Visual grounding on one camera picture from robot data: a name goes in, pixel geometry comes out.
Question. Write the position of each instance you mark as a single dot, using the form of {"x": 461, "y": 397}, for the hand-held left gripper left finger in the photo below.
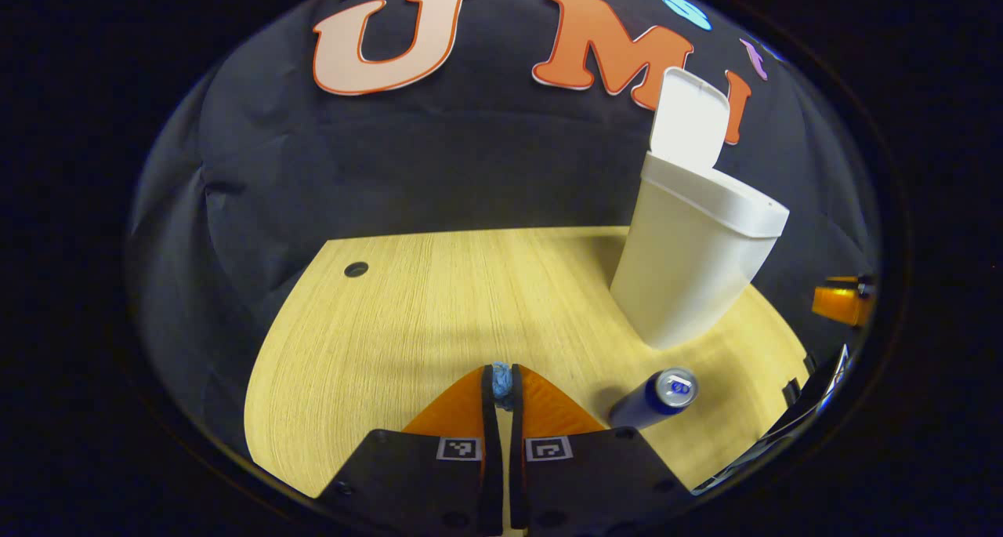
{"x": 490, "y": 443}

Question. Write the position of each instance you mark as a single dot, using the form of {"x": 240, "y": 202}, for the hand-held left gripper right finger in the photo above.
{"x": 517, "y": 451}

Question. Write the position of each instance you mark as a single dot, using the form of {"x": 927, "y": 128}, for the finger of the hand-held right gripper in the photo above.
{"x": 838, "y": 303}

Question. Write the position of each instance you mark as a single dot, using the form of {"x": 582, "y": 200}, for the blue paper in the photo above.
{"x": 501, "y": 382}

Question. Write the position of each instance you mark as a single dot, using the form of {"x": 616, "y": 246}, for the blue pop can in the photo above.
{"x": 650, "y": 404}

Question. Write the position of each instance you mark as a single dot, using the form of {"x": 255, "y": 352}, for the white desktop garbage bin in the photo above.
{"x": 689, "y": 270}

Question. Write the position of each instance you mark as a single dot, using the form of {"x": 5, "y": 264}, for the black backdrop cloth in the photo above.
{"x": 470, "y": 168}

